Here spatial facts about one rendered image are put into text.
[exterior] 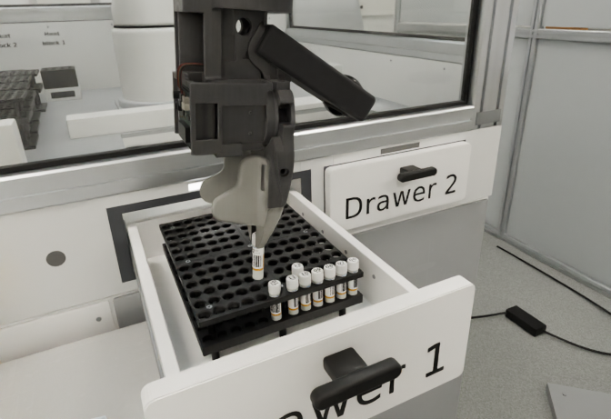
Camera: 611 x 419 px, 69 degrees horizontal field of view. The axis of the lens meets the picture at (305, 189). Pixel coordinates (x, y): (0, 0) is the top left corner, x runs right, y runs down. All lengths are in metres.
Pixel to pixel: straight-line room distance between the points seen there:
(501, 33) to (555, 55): 1.37
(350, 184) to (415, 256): 0.25
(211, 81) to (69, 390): 0.42
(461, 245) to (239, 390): 0.69
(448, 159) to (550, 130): 1.47
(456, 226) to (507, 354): 0.96
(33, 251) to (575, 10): 2.03
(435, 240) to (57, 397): 0.66
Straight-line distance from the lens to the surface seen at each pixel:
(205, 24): 0.34
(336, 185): 0.70
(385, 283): 0.50
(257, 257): 0.42
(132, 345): 0.65
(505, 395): 1.68
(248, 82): 0.34
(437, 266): 0.95
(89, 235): 0.64
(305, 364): 0.37
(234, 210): 0.37
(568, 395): 1.71
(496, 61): 0.87
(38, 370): 0.67
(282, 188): 0.36
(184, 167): 0.62
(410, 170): 0.74
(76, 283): 0.67
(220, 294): 0.46
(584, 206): 2.24
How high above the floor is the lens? 1.16
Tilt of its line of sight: 23 degrees down
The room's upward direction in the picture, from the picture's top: 2 degrees counter-clockwise
